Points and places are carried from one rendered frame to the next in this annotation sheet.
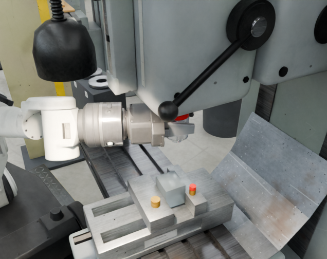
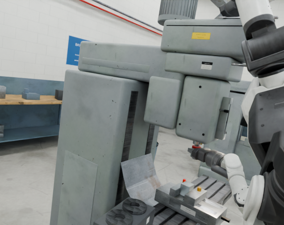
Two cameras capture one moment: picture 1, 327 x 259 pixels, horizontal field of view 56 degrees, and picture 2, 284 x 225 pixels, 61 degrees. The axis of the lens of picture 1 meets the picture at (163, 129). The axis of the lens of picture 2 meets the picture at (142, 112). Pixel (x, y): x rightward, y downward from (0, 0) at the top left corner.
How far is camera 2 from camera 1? 1.68 m
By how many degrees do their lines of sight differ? 108
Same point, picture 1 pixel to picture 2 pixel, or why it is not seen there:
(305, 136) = (140, 152)
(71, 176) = not seen: outside the picture
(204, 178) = (163, 188)
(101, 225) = (218, 209)
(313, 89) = (142, 133)
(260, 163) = (137, 177)
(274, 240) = not seen: hidden behind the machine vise
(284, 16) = not seen: hidden behind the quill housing
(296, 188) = (149, 170)
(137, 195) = (199, 195)
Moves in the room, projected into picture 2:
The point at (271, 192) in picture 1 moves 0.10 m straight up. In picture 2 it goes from (147, 181) to (149, 165)
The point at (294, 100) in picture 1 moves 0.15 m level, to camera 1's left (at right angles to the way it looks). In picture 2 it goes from (136, 142) to (148, 150)
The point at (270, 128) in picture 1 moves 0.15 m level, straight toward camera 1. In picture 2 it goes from (130, 161) to (155, 164)
